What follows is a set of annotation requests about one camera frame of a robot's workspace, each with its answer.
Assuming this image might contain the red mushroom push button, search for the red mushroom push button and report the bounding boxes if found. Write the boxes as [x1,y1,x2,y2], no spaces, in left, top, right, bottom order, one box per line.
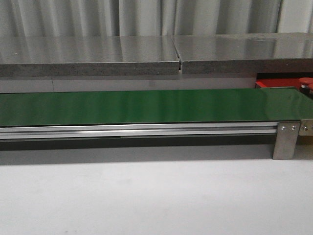
[298,77,313,95]

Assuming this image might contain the left grey stone slab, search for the left grey stone slab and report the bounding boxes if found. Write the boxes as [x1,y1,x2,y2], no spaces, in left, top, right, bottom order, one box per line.
[0,36,179,77]

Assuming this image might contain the grey stone slab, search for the grey stone slab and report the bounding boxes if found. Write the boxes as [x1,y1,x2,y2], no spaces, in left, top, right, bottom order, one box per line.
[0,36,179,77]
[173,33,313,74]

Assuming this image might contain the red plastic tray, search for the red plastic tray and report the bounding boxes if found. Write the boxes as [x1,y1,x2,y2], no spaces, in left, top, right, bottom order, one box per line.
[255,72,313,92]

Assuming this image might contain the right grey stone slab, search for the right grey stone slab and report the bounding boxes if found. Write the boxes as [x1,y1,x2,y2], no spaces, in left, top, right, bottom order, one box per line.
[173,33,313,74]

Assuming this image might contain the green conveyor belt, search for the green conveyor belt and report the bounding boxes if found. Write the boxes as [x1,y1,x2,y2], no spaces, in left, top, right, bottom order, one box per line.
[0,88,313,127]

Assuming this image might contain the grey pleated curtain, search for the grey pleated curtain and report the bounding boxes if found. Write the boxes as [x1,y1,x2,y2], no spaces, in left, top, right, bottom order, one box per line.
[0,0,313,37]

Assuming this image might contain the aluminium conveyor side rail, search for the aluminium conveyor side rail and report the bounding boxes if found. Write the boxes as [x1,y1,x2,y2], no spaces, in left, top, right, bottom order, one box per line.
[0,121,278,140]

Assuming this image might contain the steel conveyor support bracket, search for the steel conveyor support bracket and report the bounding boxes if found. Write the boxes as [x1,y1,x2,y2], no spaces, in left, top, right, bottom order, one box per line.
[272,121,300,160]

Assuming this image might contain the steel conveyor end bracket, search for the steel conveyor end bracket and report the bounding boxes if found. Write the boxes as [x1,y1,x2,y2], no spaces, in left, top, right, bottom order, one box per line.
[299,119,313,136]

